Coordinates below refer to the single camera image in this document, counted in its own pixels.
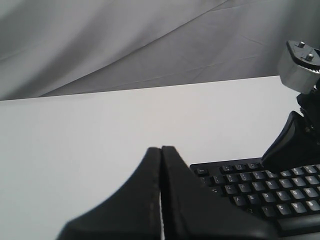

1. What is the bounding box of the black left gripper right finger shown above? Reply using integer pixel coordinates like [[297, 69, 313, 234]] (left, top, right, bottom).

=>
[[160, 146, 278, 240]]

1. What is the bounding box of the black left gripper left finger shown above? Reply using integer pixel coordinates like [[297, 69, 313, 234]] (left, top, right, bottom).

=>
[[57, 147, 162, 240]]

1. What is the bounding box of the black acer keyboard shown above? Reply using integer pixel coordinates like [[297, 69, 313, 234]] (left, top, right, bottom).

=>
[[190, 158, 320, 240]]

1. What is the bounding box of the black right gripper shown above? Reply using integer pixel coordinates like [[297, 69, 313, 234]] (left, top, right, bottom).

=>
[[261, 83, 320, 173]]

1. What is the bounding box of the grey backdrop cloth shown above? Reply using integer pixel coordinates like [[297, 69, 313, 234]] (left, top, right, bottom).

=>
[[0, 0, 320, 100]]

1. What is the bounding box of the silver black wrist camera mount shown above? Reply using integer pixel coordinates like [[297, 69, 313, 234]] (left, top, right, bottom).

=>
[[278, 40, 320, 95]]

